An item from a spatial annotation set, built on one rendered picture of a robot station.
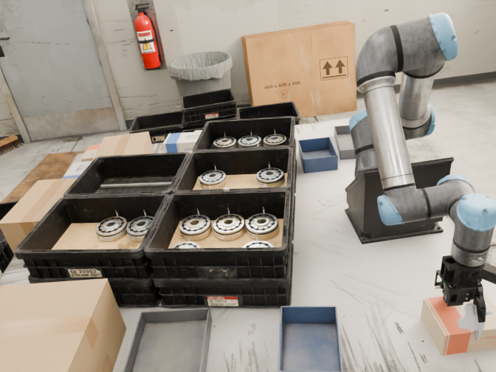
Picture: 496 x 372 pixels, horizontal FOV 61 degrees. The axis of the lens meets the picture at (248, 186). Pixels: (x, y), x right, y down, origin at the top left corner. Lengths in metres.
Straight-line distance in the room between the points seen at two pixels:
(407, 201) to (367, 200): 0.36
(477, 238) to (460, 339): 0.29
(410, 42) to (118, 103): 3.71
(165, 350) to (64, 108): 3.73
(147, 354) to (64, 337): 0.25
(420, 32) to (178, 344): 1.01
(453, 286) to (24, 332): 1.01
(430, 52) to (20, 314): 1.19
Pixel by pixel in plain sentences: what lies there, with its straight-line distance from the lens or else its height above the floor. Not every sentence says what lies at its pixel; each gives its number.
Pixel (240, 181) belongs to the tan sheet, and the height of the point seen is 0.83.
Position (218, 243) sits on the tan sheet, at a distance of 1.34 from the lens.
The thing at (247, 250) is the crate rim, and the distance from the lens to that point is 1.14.
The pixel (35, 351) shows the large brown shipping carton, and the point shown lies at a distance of 1.13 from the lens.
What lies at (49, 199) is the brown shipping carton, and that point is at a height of 0.86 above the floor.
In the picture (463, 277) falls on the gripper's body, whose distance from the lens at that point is 1.12.
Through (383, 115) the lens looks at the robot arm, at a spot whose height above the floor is 1.23.
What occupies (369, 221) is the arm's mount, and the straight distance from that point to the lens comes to 1.46.
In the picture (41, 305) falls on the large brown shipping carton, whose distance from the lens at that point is 1.24.
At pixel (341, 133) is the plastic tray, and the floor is 0.71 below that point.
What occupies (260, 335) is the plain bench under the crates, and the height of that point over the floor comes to 0.70.
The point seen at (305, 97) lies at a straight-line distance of 4.26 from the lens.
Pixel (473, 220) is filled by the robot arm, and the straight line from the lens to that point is 1.00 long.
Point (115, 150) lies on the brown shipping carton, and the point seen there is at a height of 0.86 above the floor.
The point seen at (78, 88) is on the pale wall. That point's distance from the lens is 4.61.
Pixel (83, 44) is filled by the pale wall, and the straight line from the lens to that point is 4.46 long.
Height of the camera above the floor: 1.66
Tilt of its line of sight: 31 degrees down
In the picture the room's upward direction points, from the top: 8 degrees counter-clockwise
